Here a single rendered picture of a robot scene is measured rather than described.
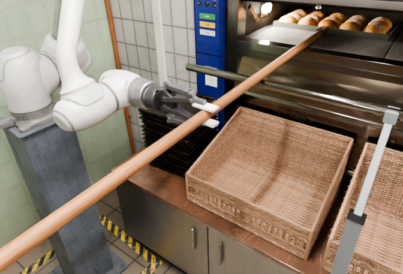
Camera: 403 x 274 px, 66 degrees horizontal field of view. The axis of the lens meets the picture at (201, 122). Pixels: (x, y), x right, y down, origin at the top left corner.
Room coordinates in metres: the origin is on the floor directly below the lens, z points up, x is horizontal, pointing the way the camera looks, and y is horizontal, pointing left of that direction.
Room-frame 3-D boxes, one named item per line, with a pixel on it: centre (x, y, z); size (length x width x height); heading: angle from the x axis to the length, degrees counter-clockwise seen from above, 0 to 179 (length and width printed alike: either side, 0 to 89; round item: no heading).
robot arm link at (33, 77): (1.10, 0.66, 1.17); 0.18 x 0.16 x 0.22; 154
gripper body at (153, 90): (0.82, 0.11, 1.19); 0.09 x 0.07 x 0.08; 53
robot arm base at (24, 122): (1.07, 0.68, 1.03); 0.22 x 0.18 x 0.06; 140
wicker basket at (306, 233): (1.05, -0.28, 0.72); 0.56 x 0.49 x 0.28; 53
